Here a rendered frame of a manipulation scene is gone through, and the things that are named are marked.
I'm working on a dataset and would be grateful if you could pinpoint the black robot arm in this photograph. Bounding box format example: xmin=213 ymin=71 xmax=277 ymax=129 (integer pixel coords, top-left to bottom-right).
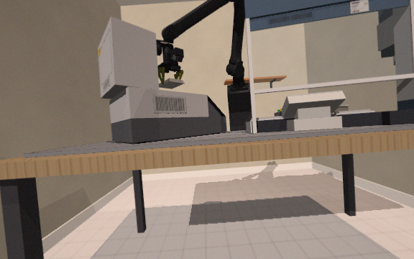
xmin=156 ymin=0 xmax=248 ymax=91

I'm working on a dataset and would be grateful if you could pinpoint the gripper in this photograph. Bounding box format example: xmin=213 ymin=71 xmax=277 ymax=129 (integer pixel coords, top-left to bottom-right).
xmin=158 ymin=62 xmax=183 ymax=85

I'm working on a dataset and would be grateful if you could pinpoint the white well plate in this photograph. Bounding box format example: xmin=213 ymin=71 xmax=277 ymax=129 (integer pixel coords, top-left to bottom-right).
xmin=159 ymin=78 xmax=185 ymax=89

